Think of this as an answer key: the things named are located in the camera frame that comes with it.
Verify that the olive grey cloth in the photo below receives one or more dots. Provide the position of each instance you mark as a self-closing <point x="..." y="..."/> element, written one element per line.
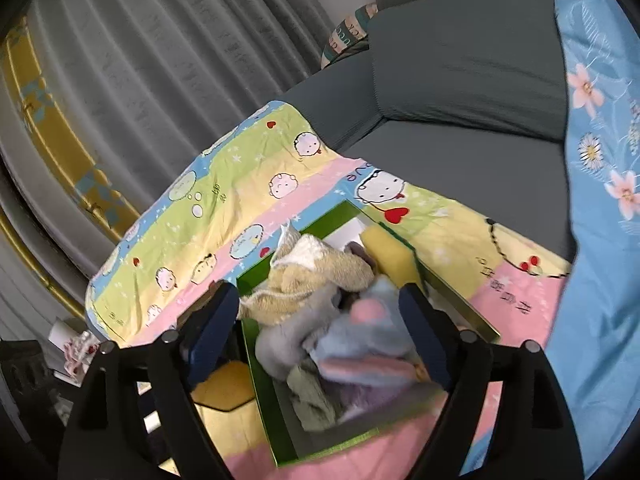
<point x="312" y="405"/>

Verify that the blue plush elephant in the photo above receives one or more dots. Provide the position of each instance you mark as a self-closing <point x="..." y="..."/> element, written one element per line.
<point x="350" y="340"/>

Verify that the yellow green sponge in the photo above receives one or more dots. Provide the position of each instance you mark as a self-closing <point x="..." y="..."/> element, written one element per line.
<point x="387" y="255"/>

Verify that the green cardboard box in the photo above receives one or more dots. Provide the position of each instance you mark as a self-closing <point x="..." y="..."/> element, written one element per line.
<point x="270" y="420"/>

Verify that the blue floral cloth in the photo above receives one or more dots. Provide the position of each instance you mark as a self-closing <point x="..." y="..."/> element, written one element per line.
<point x="600" y="260"/>

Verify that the striped pillow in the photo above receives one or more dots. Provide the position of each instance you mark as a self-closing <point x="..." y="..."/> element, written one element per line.
<point x="345" y="35"/>

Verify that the purple mesh bath pouf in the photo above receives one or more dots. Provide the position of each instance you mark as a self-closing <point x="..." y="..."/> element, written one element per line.
<point x="365" y="400"/>

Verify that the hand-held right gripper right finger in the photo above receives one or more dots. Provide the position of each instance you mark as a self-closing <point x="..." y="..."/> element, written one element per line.
<point x="425" y="337"/>

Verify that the grey towel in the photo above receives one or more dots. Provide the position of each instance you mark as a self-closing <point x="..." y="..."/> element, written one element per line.
<point x="285" y="350"/>

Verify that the grey pleated curtain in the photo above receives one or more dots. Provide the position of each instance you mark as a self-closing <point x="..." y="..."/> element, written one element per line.
<point x="150" y="60"/>

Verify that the cartoon printed bed sheet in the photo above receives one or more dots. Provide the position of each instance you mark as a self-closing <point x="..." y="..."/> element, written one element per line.
<point x="225" y="185"/>

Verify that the beige towel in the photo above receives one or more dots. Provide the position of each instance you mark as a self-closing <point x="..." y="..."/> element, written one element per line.
<point x="300" y="285"/>

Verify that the grey sofa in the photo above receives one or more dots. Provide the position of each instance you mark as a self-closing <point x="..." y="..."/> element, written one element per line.
<point x="450" y="60"/>

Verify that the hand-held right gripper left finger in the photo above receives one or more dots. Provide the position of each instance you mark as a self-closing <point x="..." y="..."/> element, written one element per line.
<point x="215" y="330"/>

